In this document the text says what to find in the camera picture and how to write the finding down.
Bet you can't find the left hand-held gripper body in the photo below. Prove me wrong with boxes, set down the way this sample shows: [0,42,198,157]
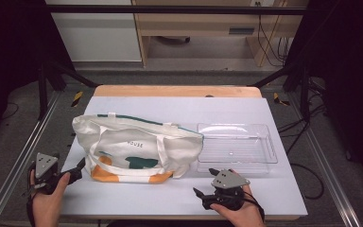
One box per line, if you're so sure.
[27,152,74,195]

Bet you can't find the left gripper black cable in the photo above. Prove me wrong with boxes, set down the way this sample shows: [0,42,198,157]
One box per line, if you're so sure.
[24,164,37,225]

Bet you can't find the white canvas tote bag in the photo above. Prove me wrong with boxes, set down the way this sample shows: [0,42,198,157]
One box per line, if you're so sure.
[71,112,205,184]

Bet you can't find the person's left hand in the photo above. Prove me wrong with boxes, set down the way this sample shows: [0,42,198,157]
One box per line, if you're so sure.
[28,170,72,222]

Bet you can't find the white table mat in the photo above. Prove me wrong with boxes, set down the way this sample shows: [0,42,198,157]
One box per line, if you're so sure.
[42,96,309,218]

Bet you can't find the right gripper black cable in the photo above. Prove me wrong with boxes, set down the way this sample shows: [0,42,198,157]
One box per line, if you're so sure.
[240,188,266,222]

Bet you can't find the light wooden desk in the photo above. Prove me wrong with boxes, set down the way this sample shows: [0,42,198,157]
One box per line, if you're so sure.
[131,0,307,68]

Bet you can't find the black cables under desk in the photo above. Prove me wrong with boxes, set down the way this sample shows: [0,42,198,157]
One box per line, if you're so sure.
[255,1,293,68]

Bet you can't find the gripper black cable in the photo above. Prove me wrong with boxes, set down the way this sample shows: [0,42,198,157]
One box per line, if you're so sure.
[24,164,37,225]
[240,188,266,222]

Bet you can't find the black floor cable bundle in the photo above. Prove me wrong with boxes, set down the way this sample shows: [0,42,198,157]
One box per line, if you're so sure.
[276,78,328,156]

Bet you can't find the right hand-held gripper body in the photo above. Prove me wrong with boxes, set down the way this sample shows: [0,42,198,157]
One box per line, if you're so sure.
[201,169,251,212]

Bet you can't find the wooden table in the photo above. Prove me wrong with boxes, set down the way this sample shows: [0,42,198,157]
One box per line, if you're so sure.
[60,84,301,221]

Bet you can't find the person's right hand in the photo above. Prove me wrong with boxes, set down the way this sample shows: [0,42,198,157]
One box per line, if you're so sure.
[209,183,267,227]

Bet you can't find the black curtain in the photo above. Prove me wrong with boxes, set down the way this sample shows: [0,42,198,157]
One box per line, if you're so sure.
[0,0,75,149]
[283,0,363,193]

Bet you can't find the black horizontal frame bar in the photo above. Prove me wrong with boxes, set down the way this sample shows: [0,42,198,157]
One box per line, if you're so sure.
[43,4,310,16]

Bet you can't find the white cabinet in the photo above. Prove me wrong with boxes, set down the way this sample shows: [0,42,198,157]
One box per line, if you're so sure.
[44,0,143,62]

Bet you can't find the black floor cable loop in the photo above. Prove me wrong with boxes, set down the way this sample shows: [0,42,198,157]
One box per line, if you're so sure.
[288,162,325,201]

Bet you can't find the thin black floor cable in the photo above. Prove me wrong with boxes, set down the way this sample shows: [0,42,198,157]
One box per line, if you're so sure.
[0,101,20,121]

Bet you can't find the black metal stand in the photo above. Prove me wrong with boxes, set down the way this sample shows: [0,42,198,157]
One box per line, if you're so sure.
[248,59,312,123]
[37,59,99,121]

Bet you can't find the clear plastic tray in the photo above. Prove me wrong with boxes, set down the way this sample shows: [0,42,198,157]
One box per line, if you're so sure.
[196,122,279,176]

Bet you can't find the yellow black tape marker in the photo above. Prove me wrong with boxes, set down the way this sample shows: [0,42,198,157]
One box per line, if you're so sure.
[71,91,85,108]
[272,92,291,107]

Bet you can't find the aluminium floor rail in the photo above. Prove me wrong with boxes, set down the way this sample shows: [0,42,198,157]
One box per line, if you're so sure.
[0,90,61,227]
[286,94,363,227]

